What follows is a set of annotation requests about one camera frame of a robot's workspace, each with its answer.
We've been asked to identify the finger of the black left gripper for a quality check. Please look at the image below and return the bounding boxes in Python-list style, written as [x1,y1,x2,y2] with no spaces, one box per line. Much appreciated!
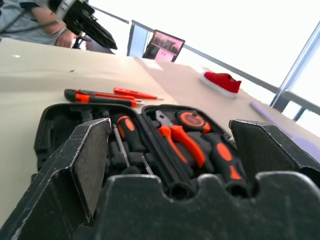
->
[87,19,118,50]
[81,20,111,49]

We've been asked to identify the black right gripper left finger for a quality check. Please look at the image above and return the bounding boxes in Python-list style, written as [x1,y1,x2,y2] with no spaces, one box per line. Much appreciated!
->
[0,117,112,240]

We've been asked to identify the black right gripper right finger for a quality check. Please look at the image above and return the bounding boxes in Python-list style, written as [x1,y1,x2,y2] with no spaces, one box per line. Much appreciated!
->
[228,118,320,188]

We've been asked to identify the black plastic tool case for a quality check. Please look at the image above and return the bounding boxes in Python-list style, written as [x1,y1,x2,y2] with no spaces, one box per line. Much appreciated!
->
[34,102,252,199]

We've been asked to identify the orange tester screwdriver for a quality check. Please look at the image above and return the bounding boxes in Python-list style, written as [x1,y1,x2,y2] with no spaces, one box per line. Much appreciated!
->
[113,87,165,101]

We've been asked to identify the black orange utility knife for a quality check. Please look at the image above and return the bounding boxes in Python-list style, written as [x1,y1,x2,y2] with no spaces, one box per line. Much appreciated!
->
[64,88,143,108]

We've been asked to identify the open laptop computer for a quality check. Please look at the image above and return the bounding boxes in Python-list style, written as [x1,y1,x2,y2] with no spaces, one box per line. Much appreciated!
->
[141,29,186,63]

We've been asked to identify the person in grey shirt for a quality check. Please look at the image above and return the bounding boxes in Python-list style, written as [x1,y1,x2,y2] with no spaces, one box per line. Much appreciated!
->
[0,0,87,48]

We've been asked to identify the red canvas shoe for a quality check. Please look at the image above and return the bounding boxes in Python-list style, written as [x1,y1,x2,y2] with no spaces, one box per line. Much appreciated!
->
[199,69,243,99]

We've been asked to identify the black orange tape measure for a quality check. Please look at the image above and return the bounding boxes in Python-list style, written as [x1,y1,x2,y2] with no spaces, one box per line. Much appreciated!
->
[176,109,213,136]

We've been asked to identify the silver shaft screwdriver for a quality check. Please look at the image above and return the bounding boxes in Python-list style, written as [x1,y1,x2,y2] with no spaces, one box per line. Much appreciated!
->
[111,123,131,168]

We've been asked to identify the black orange hammer handle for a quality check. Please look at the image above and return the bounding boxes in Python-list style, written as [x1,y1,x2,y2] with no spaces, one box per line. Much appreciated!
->
[203,133,252,198]

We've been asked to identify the grey window frame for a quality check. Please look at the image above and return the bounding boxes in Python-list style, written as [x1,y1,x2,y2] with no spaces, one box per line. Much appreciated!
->
[88,4,320,122]

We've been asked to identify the orange handle pliers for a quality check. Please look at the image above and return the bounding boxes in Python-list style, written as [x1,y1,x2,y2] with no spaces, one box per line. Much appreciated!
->
[154,109,207,169]

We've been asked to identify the orange black handle screwdriver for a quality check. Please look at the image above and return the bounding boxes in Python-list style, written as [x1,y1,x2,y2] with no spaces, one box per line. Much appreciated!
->
[116,114,155,176]

